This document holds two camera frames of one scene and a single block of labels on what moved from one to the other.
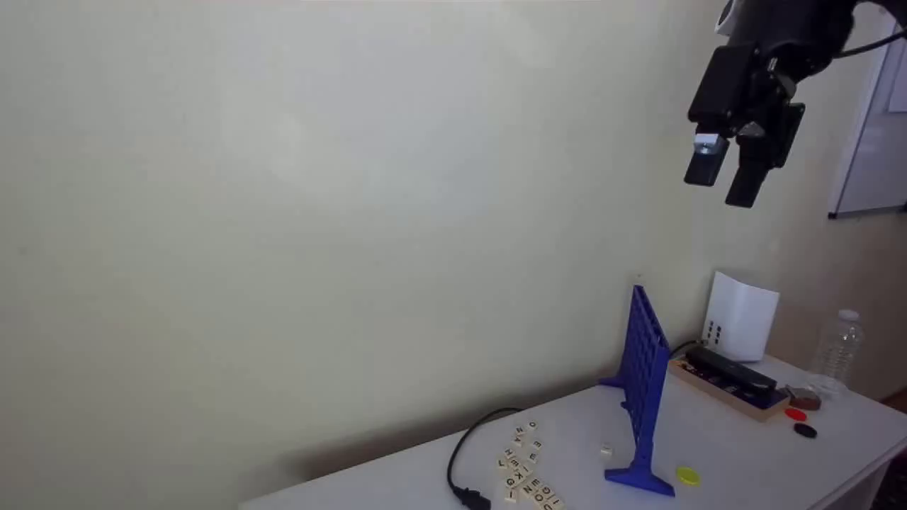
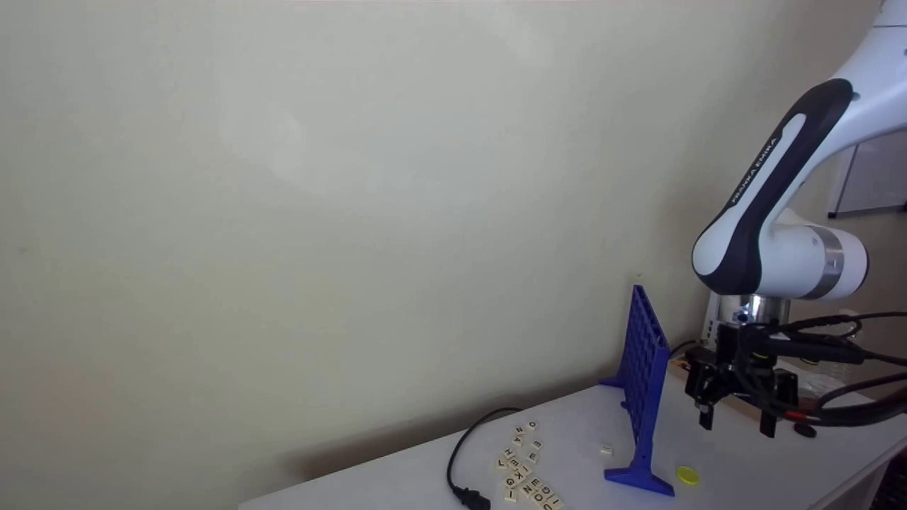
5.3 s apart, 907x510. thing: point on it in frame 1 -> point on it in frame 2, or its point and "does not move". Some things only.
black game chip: [805, 431] does not move
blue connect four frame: [640, 377] does not move
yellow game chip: [687, 477] does not move
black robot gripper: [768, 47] -> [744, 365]
